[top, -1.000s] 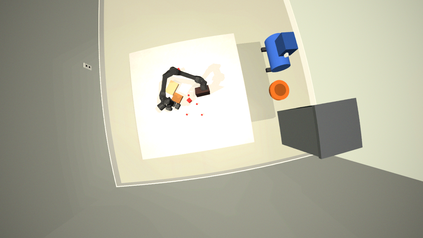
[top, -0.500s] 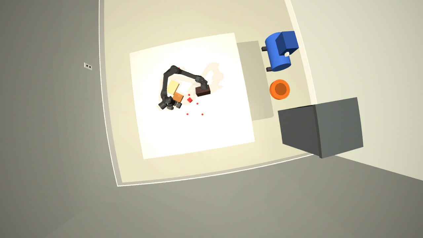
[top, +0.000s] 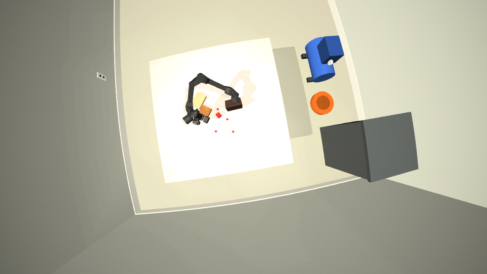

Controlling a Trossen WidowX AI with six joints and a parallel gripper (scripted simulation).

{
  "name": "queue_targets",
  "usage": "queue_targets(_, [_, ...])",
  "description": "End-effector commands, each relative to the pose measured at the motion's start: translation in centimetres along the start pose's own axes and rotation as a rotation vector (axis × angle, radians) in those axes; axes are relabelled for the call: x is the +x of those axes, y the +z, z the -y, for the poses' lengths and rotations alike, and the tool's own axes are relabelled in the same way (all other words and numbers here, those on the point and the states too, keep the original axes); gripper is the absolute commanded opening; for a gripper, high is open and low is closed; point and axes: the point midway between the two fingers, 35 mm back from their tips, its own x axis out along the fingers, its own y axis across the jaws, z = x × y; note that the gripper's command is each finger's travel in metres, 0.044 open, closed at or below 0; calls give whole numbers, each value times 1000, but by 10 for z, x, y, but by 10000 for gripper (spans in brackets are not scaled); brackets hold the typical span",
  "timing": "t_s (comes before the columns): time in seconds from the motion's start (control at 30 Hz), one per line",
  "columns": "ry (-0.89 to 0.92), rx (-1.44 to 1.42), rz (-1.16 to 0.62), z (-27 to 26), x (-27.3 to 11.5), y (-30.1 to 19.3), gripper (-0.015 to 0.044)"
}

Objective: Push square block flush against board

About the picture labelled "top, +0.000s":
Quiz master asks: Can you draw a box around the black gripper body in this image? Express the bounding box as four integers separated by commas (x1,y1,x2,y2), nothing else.
197,113,210,123

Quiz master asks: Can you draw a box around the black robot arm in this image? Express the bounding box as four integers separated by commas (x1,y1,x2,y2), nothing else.
183,73,240,125

